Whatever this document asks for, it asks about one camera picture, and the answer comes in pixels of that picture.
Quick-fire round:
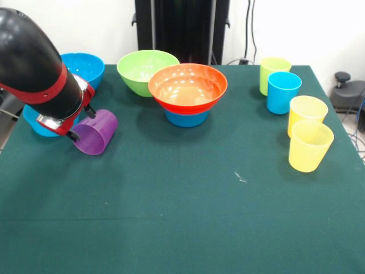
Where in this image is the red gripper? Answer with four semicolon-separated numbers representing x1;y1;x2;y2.
55;82;98;143

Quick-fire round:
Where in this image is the purple cup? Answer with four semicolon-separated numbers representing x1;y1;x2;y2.
71;108;119;156

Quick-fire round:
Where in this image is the small blue bowl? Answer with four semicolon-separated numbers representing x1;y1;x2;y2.
164;110;210;128
22;104;81;138

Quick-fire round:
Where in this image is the orange bowl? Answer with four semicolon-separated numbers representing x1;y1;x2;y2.
148;63;229;116

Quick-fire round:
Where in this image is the large blue bowl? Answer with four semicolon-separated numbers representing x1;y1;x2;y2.
60;52;106;92

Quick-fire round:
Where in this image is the green bowl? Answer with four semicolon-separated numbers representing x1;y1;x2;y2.
116;49;181;98

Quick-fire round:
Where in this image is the dark green tablecloth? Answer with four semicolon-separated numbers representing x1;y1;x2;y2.
0;64;365;274

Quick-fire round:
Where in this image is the green cup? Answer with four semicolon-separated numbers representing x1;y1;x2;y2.
259;57;293;96

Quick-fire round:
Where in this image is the blue cup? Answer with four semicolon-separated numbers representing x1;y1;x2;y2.
266;71;302;115

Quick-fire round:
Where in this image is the yellow cup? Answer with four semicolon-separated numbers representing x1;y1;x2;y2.
287;95;329;138
288;120;335;174

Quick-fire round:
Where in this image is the black stand base with knob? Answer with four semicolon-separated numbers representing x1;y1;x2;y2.
330;71;365;115

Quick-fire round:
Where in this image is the black wall cable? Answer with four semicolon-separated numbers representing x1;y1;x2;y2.
245;0;259;65

